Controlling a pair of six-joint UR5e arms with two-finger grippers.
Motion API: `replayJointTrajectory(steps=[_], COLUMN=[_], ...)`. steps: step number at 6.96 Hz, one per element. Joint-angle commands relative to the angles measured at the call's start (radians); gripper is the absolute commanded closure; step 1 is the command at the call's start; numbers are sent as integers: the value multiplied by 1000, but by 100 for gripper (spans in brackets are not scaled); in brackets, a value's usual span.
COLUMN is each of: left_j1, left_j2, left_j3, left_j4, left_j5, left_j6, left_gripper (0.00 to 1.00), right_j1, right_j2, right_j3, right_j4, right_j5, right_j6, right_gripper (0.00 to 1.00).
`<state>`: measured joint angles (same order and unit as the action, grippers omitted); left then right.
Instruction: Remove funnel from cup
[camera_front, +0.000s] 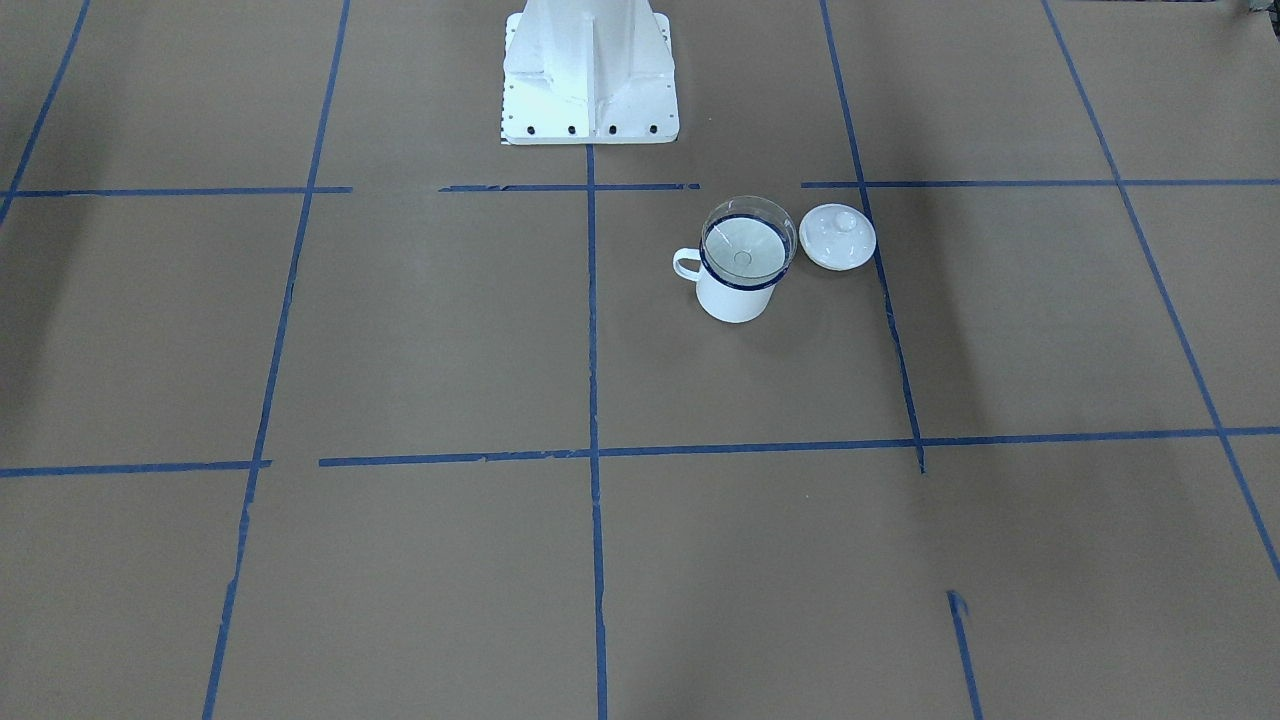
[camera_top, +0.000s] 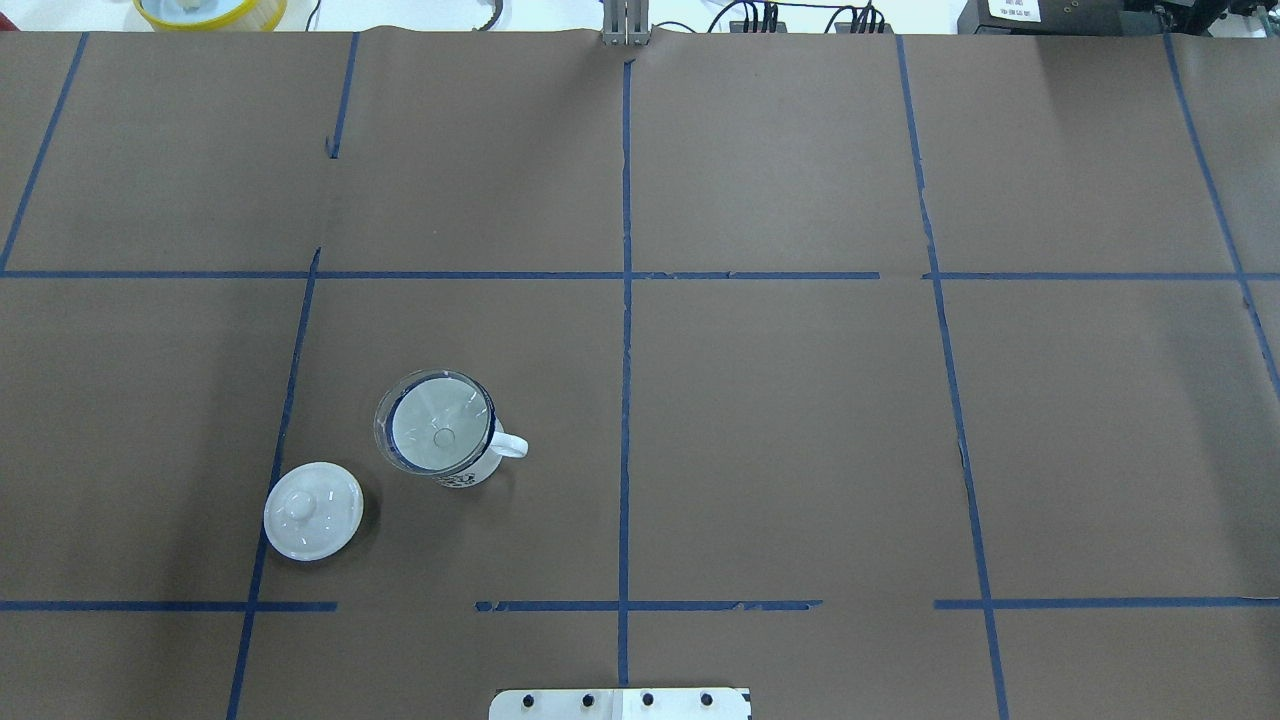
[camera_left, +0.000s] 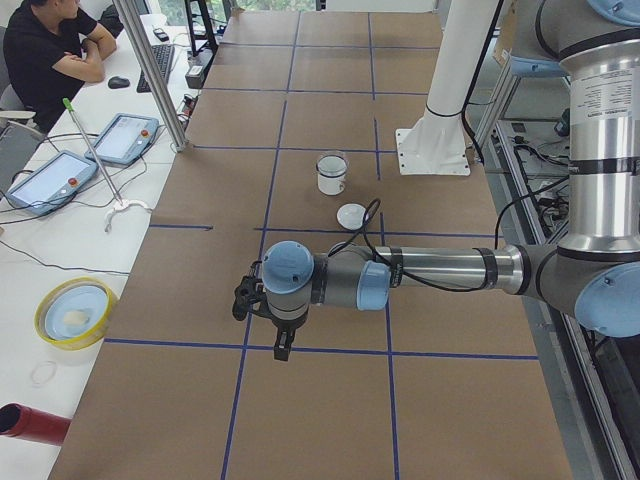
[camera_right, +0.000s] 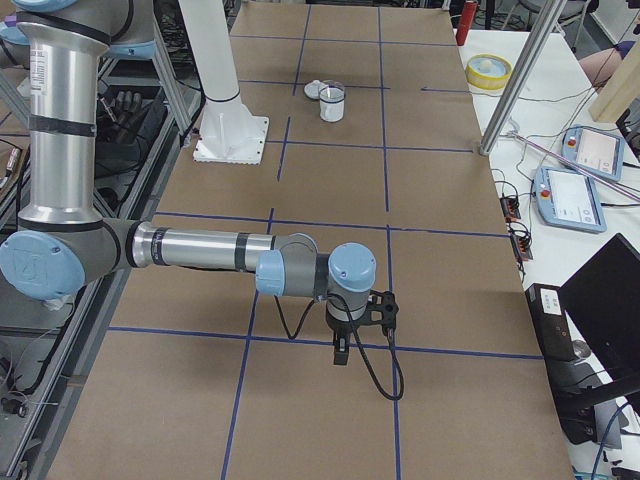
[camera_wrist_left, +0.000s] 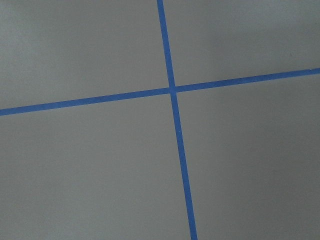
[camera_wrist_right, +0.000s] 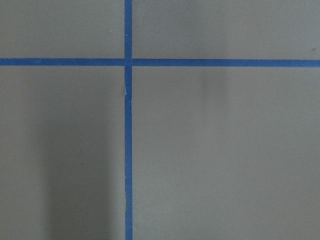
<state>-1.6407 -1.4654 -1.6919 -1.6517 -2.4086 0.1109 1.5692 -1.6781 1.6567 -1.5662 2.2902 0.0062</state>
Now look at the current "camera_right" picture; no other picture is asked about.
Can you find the orange connector board far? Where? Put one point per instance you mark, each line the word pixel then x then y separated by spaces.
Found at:
pixel 510 207

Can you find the orange connector board near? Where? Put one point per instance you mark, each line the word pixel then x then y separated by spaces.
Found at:
pixel 521 244

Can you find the far teach pendant tablet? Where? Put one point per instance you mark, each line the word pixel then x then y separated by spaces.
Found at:
pixel 595 149

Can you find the black desktop box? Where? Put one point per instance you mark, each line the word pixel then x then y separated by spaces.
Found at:
pixel 584 403

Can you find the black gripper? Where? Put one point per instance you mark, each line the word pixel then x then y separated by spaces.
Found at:
pixel 341 330

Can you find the white enamel cup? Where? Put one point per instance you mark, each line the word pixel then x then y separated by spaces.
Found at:
pixel 332 112

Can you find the red cylinder tube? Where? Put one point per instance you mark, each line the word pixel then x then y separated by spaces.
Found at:
pixel 465 21

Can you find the orange connector board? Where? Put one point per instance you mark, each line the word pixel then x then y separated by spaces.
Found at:
pixel 521 244
pixel 510 207

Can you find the metal rod with claw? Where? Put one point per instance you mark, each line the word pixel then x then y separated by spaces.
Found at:
pixel 616 187

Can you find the white round lid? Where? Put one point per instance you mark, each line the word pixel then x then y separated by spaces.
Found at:
pixel 313 88

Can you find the aluminium frame post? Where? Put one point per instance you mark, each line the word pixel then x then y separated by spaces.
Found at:
pixel 536 40

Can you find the black laptop computer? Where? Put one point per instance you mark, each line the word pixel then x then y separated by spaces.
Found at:
pixel 602 300

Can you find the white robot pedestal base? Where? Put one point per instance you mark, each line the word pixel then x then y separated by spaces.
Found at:
pixel 228 132

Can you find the brown paper table cover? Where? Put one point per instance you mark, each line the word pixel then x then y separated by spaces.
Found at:
pixel 372 140

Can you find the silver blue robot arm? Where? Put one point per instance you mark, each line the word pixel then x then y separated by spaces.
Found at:
pixel 63 243

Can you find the near teach pendant tablet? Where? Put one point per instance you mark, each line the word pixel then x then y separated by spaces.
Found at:
pixel 567 199

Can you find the teach pendant tablet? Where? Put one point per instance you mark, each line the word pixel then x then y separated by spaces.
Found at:
pixel 567 199
pixel 595 149

